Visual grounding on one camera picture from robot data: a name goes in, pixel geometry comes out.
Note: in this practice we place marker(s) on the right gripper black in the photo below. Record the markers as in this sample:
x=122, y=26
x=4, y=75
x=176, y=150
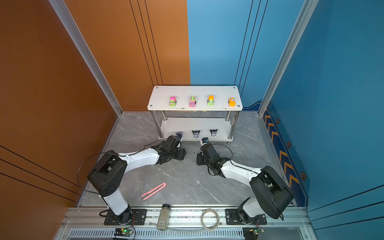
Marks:
x=199, y=160

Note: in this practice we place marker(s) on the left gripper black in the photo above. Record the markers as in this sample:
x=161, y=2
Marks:
x=182, y=155

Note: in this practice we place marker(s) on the black purple robot toy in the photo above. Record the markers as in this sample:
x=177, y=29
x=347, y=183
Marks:
x=213, y=132

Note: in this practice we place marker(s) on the orange green toy truck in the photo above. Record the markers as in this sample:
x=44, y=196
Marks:
x=210, y=101

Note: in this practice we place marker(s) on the orange toy car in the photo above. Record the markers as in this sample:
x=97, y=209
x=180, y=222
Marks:
x=232, y=102

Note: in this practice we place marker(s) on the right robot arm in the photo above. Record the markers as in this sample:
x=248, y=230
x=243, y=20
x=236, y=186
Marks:
x=272, y=194

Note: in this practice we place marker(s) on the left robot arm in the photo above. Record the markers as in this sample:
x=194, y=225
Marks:
x=108, y=172

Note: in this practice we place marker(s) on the white two-tier shelf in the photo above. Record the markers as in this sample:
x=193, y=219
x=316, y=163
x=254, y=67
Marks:
x=200, y=99

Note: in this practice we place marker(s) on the pink plastic tongs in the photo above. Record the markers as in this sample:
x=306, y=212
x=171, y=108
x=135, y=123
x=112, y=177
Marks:
x=152, y=192

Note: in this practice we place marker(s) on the clear plastic bottle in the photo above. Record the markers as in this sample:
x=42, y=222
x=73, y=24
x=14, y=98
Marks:
x=163, y=218

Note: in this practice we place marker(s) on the right circuit board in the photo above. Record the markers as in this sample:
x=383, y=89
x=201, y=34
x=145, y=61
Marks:
x=252, y=233

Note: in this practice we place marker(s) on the circuit board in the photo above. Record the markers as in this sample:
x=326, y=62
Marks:
x=252, y=233
x=124, y=233

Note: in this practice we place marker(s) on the left circuit board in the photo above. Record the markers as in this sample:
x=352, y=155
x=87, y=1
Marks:
x=124, y=233

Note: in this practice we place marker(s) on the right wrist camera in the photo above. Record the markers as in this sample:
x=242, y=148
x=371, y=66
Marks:
x=205, y=141

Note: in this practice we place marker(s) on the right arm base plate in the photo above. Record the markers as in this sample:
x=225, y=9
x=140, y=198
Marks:
x=234, y=216

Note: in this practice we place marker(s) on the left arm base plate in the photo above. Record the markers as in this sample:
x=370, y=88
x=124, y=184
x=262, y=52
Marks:
x=138, y=216

